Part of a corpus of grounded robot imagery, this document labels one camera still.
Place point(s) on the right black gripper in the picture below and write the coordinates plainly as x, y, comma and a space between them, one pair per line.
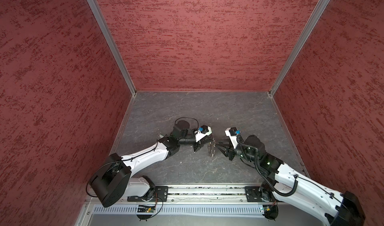
229, 151

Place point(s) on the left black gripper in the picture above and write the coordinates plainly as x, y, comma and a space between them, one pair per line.
200, 142

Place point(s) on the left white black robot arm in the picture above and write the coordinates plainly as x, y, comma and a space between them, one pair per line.
115, 179

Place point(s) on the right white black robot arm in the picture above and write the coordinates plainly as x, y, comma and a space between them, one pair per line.
284, 184

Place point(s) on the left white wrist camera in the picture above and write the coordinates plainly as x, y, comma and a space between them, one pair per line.
202, 132

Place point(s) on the aluminium front rail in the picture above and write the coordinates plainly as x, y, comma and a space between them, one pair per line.
197, 194

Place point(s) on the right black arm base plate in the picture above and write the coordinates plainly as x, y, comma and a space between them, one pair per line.
256, 194

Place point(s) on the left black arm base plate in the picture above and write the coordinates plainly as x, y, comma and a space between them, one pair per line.
156, 193

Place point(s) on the white slotted cable duct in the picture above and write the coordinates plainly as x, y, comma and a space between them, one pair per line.
252, 211

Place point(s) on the right aluminium corner post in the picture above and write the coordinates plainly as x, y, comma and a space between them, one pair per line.
306, 32

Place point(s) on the aluminium corner post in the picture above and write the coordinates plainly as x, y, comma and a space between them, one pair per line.
306, 32
111, 44

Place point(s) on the left aluminium corner post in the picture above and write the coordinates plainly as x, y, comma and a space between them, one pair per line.
111, 44

